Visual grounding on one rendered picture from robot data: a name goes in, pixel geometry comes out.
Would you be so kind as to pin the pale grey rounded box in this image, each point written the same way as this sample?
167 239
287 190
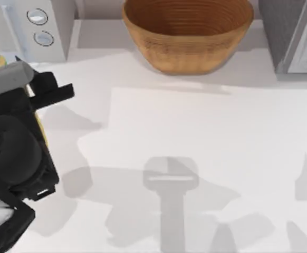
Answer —
5 76

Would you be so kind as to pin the round grey microwave knob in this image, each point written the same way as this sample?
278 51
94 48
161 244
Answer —
44 38
37 16

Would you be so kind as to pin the pale microwave oven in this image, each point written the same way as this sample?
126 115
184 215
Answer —
57 31

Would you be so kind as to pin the brown woven basket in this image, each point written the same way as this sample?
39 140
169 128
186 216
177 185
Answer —
187 50

